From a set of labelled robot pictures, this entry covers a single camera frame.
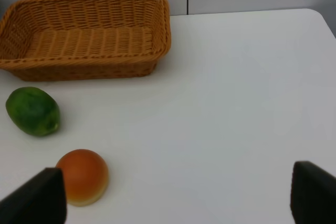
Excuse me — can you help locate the red yellow peach half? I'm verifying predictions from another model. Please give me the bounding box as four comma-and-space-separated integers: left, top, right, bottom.
56, 149, 109, 207

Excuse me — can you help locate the orange wicker basket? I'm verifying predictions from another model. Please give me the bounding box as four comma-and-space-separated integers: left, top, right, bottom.
1, 0, 171, 82

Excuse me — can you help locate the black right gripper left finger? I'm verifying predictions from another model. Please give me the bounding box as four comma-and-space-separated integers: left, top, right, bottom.
1, 168, 67, 224

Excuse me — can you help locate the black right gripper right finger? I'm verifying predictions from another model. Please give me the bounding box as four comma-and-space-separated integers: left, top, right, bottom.
290, 161, 335, 224

